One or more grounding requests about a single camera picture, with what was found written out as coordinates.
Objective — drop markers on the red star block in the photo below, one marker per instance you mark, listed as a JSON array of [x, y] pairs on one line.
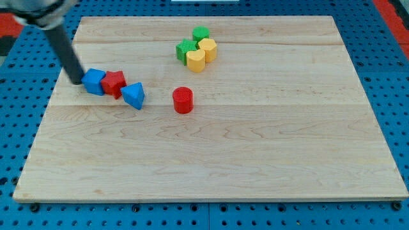
[[113, 82]]

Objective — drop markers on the blue cube block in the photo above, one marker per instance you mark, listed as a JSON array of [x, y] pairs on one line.
[[91, 81]]

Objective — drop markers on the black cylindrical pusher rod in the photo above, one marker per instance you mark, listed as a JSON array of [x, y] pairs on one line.
[[61, 44]]

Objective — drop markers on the light wooden board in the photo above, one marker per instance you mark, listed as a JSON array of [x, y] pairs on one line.
[[279, 116]]

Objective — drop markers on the yellow hexagon block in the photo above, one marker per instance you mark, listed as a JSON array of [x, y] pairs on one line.
[[210, 47]]

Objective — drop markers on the blue triangle block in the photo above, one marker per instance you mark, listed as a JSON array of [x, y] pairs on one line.
[[134, 95]]

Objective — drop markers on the green star block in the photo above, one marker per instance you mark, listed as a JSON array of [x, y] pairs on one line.
[[183, 47]]

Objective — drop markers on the yellow heart block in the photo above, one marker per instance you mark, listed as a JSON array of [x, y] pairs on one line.
[[196, 60]]

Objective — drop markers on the red cylinder block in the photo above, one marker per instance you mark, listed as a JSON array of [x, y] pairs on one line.
[[183, 100]]

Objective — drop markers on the green cylinder block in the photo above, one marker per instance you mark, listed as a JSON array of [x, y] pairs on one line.
[[199, 33]]

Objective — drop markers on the grey robot arm end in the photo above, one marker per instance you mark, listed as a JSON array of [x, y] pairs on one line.
[[44, 14]]

